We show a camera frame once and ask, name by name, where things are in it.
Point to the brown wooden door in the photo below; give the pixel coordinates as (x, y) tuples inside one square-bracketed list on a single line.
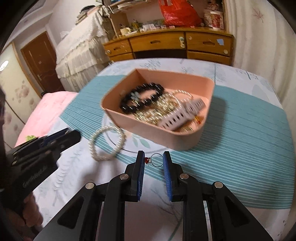
[(40, 57)]

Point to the wooden desk with drawers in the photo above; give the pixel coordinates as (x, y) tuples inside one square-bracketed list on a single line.
[(187, 43)]

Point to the pink plastic jewelry tray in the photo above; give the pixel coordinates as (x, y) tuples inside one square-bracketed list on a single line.
[(141, 99)]

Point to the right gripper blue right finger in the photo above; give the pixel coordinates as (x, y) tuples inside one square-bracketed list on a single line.
[(182, 187)]

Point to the red white paper cup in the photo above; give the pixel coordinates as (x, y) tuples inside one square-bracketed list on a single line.
[(216, 20)]

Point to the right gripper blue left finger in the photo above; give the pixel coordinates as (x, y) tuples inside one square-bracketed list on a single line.
[(126, 187)]

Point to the pink blanket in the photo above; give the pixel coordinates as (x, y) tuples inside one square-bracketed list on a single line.
[(45, 114)]

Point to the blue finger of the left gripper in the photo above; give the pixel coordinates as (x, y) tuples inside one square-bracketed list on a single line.
[(65, 142), (53, 136)]

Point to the white patterned curtain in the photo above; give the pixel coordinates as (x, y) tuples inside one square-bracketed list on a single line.
[(265, 45)]

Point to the white lace furniture cover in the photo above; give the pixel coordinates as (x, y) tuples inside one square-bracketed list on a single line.
[(81, 54)]

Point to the red plastic bag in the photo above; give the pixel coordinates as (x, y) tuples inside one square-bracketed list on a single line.
[(179, 13)]

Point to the person's left hand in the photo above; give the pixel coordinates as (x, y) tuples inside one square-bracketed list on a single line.
[(31, 216)]

